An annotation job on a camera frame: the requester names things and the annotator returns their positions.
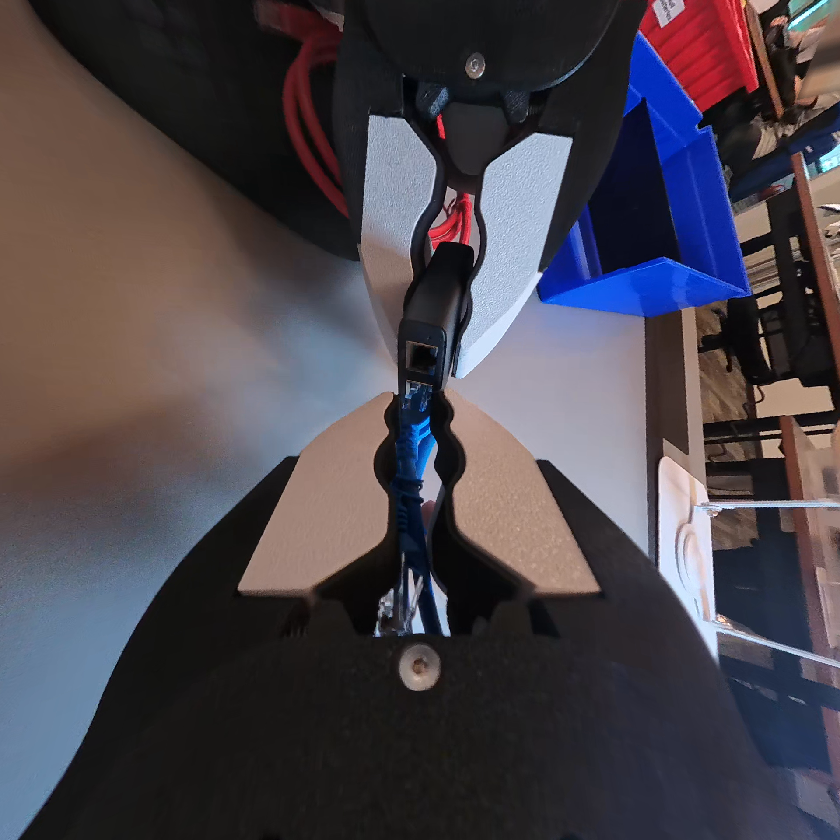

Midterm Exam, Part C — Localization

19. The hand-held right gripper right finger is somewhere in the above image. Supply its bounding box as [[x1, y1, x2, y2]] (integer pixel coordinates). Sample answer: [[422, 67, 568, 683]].
[[430, 388, 603, 598]]

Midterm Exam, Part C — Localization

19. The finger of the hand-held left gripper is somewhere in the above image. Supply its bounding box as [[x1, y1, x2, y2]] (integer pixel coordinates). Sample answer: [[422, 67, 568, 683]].
[[357, 113, 450, 358], [451, 125, 575, 380]]

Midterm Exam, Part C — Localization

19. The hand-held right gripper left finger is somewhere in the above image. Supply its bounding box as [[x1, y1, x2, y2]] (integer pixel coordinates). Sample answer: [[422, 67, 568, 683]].
[[236, 392, 403, 598]]

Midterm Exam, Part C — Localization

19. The black ethernet port adapter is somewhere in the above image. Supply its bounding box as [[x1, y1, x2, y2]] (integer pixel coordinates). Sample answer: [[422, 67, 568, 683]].
[[397, 241, 476, 395]]

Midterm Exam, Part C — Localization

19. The blue ethernet cable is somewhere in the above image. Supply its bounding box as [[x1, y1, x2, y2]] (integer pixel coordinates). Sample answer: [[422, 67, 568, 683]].
[[374, 379, 454, 637]]

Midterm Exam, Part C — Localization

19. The red ethernet cable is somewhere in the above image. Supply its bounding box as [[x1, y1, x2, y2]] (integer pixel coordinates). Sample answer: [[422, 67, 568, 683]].
[[252, 0, 480, 244]]

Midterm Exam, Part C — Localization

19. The blue plastic bin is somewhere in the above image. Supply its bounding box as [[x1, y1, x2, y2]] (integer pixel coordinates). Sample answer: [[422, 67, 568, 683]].
[[538, 33, 752, 319]]

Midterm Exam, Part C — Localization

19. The dark cloth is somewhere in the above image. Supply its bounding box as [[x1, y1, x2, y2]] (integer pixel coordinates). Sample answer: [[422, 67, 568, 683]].
[[39, 0, 358, 260]]

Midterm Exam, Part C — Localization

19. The thin metal rod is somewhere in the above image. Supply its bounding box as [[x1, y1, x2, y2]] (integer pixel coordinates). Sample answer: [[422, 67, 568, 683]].
[[714, 613, 840, 664], [696, 500, 840, 514]]

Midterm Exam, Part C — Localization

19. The black office chair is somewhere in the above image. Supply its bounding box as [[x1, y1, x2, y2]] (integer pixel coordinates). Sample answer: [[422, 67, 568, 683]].
[[699, 262, 811, 388]]

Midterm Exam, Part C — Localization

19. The red plastic bin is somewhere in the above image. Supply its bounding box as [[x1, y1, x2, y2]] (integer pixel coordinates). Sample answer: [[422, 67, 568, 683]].
[[640, 0, 762, 114]]

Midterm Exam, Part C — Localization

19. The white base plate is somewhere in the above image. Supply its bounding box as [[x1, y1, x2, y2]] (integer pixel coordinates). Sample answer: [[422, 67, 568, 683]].
[[656, 456, 719, 657]]

